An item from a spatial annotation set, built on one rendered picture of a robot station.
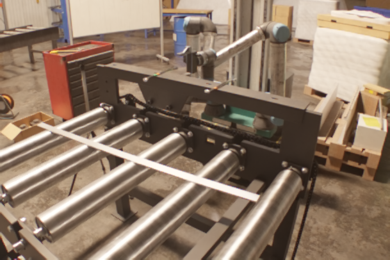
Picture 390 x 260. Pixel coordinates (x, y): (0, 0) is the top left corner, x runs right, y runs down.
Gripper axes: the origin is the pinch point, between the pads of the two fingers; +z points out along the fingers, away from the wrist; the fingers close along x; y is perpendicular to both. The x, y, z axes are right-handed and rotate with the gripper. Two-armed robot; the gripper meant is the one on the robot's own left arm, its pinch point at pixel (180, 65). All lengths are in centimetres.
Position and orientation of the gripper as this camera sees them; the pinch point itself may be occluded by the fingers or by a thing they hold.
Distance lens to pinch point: 176.1
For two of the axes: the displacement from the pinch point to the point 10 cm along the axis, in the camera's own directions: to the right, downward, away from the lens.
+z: -5.9, 3.3, -7.4
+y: 8.1, 2.3, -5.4
